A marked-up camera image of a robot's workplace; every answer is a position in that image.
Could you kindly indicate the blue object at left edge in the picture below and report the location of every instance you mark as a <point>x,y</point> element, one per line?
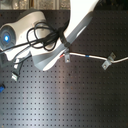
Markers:
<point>2,87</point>

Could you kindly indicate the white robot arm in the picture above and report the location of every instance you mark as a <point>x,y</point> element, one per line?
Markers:
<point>31,34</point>

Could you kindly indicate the right metal cable clip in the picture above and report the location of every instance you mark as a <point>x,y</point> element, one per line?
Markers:
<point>106,64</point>

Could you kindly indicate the metal cable clip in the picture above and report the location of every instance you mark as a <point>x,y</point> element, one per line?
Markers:
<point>67,56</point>
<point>106,64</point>

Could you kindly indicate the storage bins at top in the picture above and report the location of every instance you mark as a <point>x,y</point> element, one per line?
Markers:
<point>36,4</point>

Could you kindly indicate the left metal cable clip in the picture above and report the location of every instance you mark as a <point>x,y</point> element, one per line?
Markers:
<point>67,56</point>

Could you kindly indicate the small metal clip lower left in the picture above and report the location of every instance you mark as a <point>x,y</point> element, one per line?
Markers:
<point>14,76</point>

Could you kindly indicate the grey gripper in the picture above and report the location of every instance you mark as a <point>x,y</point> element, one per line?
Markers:
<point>6,61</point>

